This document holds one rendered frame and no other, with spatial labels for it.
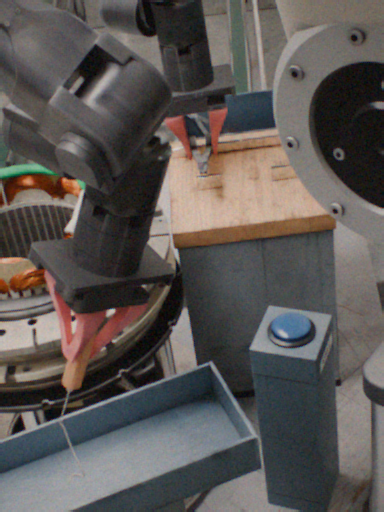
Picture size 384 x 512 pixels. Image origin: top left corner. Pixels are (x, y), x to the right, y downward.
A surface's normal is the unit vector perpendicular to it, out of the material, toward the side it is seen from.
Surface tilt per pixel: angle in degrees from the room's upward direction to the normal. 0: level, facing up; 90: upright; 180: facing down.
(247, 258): 90
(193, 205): 0
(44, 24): 45
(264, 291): 90
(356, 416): 0
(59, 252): 24
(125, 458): 0
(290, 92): 90
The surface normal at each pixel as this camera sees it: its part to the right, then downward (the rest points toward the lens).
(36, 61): 0.28, -0.21
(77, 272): 0.27, -0.84
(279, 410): -0.34, 0.61
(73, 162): -0.52, 0.79
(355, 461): -0.12, -0.78
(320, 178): -0.60, 0.55
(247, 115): 0.04, 0.61
